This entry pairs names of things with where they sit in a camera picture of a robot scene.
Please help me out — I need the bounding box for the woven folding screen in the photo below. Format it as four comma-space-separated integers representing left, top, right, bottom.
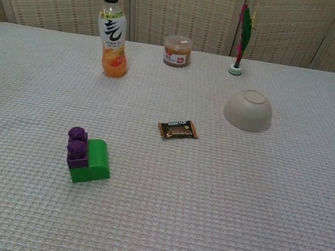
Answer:
0, 0, 335, 76

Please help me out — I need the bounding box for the purple toy block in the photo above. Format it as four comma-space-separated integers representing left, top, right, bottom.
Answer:
62, 125, 94, 172

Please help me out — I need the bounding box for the orange drink plastic bottle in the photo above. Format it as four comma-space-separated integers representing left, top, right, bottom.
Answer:
88, 0, 140, 81

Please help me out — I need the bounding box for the round plastic sauce tub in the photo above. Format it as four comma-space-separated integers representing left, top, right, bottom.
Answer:
160, 33, 195, 70

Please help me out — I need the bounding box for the white waffle tablecloth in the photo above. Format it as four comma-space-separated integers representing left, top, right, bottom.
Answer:
0, 20, 335, 251

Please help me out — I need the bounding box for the feather shuttlecock toy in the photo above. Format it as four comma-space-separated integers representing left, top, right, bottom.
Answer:
227, 3, 258, 78

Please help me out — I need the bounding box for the green toy block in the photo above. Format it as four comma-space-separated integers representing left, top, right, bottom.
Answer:
67, 135, 117, 189

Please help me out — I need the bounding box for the brown snack bar wrapper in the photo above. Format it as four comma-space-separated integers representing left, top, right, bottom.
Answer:
156, 115, 202, 144

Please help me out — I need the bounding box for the beige upturned bowl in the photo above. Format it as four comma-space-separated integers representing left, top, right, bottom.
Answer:
220, 86, 276, 136

